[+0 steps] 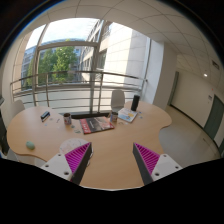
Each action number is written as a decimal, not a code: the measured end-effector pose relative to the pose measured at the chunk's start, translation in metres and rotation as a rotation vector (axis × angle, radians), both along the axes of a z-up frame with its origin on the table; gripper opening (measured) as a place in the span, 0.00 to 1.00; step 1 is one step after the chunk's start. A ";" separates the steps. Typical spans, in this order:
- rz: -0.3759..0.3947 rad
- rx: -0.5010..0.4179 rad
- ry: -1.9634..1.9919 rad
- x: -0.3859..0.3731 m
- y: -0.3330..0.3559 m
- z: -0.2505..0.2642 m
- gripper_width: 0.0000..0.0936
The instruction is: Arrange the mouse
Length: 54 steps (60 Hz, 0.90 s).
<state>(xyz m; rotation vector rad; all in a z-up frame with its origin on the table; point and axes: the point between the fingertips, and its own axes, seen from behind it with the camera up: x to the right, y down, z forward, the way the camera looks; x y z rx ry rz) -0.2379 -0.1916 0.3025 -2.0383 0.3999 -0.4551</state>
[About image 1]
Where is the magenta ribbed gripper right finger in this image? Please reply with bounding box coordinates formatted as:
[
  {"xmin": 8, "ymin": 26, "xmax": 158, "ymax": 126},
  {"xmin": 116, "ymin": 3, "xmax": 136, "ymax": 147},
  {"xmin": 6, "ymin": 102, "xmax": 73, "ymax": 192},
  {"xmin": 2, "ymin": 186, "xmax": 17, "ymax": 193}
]
[{"xmin": 133, "ymin": 143, "xmax": 182, "ymax": 185}]

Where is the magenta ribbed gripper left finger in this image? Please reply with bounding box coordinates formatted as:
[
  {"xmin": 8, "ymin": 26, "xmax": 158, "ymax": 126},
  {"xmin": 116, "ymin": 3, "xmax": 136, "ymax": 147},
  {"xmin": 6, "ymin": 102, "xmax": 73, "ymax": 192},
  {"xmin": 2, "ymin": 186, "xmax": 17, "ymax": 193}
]
[{"xmin": 42, "ymin": 142, "xmax": 93, "ymax": 185}]

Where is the light green computer mouse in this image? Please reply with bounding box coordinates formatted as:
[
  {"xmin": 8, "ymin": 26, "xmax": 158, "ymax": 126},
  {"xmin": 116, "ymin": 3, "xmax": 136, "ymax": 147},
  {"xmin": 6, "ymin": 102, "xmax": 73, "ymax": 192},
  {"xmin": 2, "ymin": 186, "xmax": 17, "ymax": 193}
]
[{"xmin": 26, "ymin": 141, "xmax": 35, "ymax": 150}]

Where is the red black magazine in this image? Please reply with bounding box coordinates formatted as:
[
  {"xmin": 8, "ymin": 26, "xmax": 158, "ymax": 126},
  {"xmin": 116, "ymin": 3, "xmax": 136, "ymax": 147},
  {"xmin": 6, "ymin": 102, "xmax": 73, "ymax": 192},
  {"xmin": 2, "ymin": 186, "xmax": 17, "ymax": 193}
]
[{"xmin": 79, "ymin": 116, "xmax": 114, "ymax": 134}]

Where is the dark patterned mug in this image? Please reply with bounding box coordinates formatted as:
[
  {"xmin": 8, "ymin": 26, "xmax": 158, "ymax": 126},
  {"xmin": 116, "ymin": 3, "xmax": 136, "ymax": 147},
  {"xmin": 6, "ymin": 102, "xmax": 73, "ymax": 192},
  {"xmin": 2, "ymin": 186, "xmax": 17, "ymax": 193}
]
[{"xmin": 63, "ymin": 113, "xmax": 72, "ymax": 125}]

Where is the small patterned cup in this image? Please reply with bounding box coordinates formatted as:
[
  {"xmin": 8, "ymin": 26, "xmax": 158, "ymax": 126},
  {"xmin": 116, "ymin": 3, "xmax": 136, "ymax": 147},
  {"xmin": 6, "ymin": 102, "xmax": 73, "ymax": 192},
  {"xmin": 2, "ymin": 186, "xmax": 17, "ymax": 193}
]
[{"xmin": 110, "ymin": 112, "xmax": 118, "ymax": 122}]

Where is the black cylindrical speaker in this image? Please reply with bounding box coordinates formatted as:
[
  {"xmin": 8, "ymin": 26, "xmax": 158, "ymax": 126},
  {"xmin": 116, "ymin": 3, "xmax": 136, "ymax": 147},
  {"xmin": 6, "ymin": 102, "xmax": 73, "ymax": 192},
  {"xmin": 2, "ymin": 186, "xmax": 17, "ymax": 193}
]
[{"xmin": 131, "ymin": 95, "xmax": 140, "ymax": 111}]

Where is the white chair behind table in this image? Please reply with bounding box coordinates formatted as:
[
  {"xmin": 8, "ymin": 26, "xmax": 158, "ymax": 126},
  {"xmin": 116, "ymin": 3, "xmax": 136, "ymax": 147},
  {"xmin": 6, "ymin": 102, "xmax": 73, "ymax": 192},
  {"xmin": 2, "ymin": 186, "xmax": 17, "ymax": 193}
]
[{"xmin": 111, "ymin": 90, "xmax": 125, "ymax": 112}]

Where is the dark green door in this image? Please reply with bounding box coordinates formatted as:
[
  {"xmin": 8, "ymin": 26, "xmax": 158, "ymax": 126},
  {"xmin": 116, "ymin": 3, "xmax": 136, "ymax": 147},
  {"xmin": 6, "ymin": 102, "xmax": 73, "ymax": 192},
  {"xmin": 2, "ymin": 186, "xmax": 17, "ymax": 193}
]
[{"xmin": 204, "ymin": 96, "xmax": 224, "ymax": 139}]

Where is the white chair at left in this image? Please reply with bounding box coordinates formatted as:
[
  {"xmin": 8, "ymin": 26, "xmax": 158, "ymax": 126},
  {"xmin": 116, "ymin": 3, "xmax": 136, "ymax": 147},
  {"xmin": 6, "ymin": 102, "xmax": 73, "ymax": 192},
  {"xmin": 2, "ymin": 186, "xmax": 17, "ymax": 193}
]
[{"xmin": 11, "ymin": 100, "xmax": 25, "ymax": 117}]

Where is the metal window railing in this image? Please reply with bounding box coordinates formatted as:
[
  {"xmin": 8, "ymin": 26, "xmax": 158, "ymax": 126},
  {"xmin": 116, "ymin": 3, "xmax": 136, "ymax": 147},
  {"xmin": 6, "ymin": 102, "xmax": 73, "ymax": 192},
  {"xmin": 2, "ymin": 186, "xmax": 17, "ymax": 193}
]
[{"xmin": 11, "ymin": 70, "xmax": 147, "ymax": 113}]

